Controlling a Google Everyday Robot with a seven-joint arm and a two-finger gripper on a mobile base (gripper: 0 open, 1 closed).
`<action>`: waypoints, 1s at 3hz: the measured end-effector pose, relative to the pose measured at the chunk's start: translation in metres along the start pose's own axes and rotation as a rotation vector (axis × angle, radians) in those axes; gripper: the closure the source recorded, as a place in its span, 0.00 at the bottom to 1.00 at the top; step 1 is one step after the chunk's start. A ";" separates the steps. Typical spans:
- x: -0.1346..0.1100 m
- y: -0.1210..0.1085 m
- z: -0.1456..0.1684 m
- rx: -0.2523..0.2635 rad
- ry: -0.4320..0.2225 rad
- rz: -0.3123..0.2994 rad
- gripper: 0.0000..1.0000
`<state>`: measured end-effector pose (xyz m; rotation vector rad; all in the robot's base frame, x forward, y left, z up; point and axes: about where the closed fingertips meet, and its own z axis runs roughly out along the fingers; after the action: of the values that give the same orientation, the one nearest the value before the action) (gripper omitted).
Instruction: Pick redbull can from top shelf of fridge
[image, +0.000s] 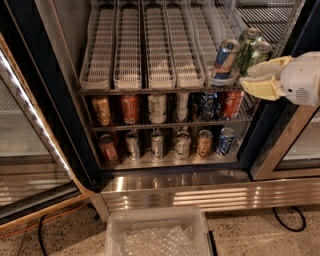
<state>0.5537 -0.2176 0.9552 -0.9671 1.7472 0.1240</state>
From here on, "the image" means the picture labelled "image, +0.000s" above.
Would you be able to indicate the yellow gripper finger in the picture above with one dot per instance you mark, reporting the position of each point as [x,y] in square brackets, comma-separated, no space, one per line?
[267,87]
[271,67]

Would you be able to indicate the green can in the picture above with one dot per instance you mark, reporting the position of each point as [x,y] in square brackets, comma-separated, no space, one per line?
[246,39]
[258,52]

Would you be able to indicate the green can front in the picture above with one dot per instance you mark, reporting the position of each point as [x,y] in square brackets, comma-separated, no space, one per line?
[258,52]

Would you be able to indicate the open glass fridge door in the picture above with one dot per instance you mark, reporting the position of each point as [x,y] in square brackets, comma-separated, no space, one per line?
[35,177]

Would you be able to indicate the clear plastic bin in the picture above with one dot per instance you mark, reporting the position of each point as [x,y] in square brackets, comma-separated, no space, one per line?
[169,231]

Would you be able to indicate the blue silver redbull can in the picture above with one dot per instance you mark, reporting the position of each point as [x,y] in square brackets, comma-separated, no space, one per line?
[225,59]

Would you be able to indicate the red can bottom shelf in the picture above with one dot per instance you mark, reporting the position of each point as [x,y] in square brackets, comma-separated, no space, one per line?
[108,148]

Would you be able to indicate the blue can bottom shelf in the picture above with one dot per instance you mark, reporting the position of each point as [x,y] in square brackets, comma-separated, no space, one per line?
[226,139]

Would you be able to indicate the red can middle shelf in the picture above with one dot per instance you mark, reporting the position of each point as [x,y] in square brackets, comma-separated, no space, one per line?
[231,103]

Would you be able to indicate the stainless steel fridge cabinet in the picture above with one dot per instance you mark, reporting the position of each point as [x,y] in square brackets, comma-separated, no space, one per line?
[48,40]

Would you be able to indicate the orange can middle shelf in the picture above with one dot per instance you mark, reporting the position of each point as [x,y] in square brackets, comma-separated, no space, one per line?
[130,108]

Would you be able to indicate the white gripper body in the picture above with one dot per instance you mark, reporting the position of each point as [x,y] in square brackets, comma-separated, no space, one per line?
[301,79]

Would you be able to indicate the red can shelf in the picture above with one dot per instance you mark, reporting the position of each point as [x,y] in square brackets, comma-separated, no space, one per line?
[108,148]
[231,103]

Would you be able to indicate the right glass fridge door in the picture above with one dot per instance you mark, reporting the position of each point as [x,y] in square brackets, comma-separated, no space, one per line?
[292,149]

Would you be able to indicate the green can rear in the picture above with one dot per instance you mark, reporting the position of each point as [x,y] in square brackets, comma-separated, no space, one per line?
[246,39]

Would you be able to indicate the tan can middle shelf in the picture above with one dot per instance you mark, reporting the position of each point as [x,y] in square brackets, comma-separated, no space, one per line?
[102,110]

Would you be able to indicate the slim white can middle shelf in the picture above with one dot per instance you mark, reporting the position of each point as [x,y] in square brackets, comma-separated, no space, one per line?
[182,106]

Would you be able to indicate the dark blue can middle shelf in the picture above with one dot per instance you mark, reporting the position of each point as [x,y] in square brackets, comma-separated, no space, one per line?
[207,106]

